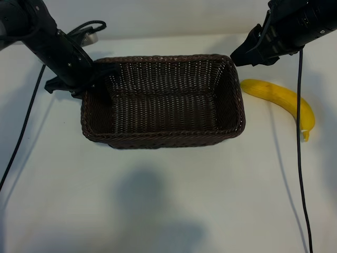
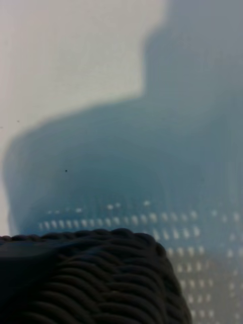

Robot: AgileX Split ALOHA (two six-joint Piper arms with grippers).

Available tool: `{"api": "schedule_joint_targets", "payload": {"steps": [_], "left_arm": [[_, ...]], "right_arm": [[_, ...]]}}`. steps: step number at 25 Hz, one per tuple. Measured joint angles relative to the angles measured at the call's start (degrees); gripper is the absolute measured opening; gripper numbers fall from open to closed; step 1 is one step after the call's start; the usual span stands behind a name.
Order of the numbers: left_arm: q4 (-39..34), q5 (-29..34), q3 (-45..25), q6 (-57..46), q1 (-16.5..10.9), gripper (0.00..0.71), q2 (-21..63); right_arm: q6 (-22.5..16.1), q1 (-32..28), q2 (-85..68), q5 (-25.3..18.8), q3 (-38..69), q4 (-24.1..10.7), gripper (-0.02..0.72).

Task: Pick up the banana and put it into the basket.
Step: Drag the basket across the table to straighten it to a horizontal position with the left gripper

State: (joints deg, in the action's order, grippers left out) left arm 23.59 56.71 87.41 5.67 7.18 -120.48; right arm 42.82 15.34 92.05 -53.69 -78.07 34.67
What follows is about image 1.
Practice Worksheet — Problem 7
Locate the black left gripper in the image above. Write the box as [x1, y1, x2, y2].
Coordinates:
[41, 30, 121, 105]

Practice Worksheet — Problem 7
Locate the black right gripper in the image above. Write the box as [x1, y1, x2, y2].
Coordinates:
[230, 15, 303, 67]

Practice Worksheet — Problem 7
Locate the yellow banana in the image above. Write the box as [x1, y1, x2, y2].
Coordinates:
[240, 78, 316, 143]

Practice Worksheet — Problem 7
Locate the dark brown wicker basket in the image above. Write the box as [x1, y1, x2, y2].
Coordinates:
[80, 54, 247, 150]

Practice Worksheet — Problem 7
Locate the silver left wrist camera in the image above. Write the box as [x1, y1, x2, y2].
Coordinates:
[78, 26, 100, 46]

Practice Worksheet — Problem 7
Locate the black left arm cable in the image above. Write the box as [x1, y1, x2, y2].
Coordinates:
[0, 64, 46, 191]

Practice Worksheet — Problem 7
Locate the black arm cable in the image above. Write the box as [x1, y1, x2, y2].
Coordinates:
[296, 48, 314, 253]
[0, 64, 46, 191]

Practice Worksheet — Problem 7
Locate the braided black left camera cable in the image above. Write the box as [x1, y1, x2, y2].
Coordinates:
[64, 21, 107, 37]

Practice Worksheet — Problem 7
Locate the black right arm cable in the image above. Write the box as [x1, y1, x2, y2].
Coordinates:
[296, 48, 314, 253]

